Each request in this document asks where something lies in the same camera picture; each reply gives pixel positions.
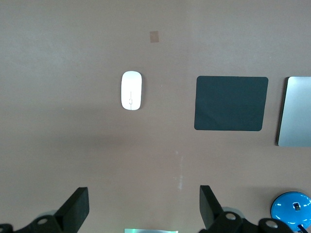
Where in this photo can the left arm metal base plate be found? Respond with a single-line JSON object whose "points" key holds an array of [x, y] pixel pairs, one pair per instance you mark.
{"points": [[150, 230]]}

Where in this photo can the black mouse pad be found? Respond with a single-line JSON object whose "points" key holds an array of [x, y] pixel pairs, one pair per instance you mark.
{"points": [[230, 103]]}

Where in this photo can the brown tape patch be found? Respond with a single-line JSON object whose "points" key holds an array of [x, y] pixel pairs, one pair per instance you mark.
{"points": [[154, 37]]}

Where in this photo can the blue desk lamp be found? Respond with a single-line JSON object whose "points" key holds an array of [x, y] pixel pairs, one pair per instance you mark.
{"points": [[284, 206]]}

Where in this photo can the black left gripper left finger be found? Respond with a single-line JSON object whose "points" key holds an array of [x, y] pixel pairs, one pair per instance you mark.
{"points": [[73, 213]]}

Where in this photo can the white computer mouse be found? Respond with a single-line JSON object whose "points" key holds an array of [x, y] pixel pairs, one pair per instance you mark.
{"points": [[131, 85]]}

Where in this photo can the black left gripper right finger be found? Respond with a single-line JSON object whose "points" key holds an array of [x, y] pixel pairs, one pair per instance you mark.
{"points": [[213, 218]]}

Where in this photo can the silver laptop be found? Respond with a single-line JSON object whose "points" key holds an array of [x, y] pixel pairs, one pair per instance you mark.
{"points": [[296, 111]]}

